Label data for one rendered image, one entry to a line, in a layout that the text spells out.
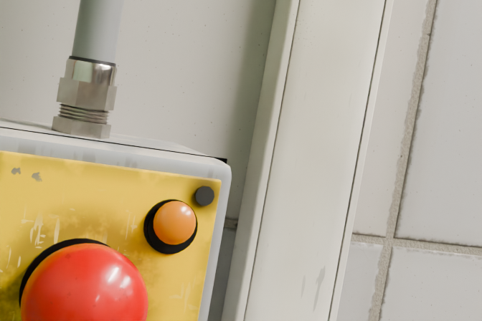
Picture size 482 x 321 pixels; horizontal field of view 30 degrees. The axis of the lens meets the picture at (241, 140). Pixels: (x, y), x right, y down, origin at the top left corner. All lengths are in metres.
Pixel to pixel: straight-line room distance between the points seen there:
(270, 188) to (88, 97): 0.10
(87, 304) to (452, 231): 0.22
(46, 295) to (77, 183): 0.04
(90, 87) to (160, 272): 0.07
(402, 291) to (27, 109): 0.20
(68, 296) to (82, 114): 0.08
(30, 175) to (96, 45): 0.06
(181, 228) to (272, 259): 0.09
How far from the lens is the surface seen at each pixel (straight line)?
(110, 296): 0.28
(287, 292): 0.39
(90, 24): 0.33
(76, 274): 0.28
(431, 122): 0.43
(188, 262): 0.31
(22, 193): 0.30
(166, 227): 0.30
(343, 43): 0.39
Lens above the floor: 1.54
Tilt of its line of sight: 3 degrees down
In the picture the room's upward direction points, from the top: 10 degrees clockwise
